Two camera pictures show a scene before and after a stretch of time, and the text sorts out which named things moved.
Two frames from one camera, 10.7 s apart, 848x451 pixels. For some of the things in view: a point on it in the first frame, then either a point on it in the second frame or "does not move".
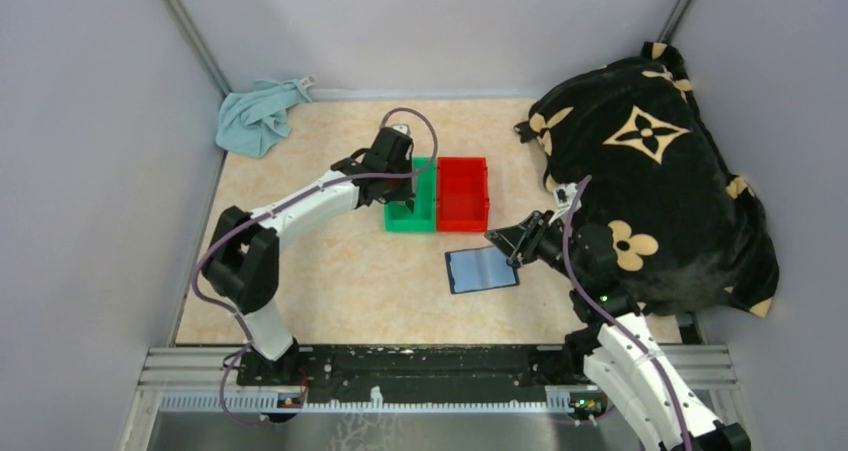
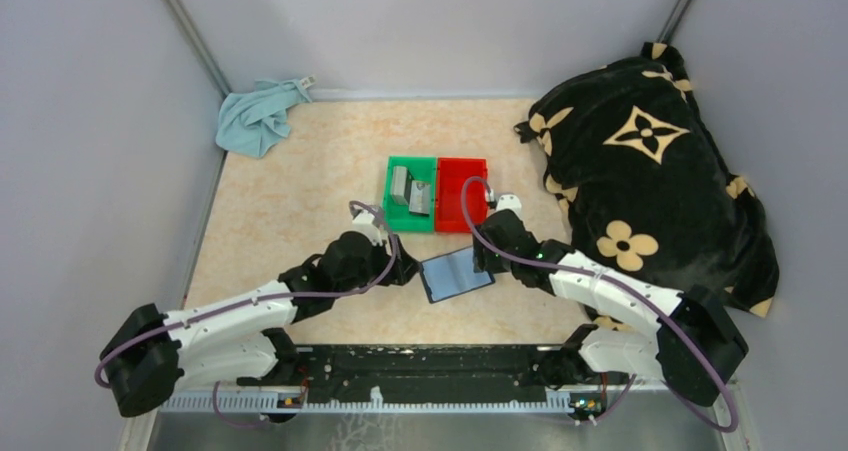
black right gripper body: x=549 y=244 to x=486 y=260
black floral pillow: x=630 y=150 does not move
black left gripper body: x=398 y=190 to x=376 y=266
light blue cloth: x=255 y=120 does not move
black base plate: x=414 y=374 does not move
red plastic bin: x=462 y=194 does not move
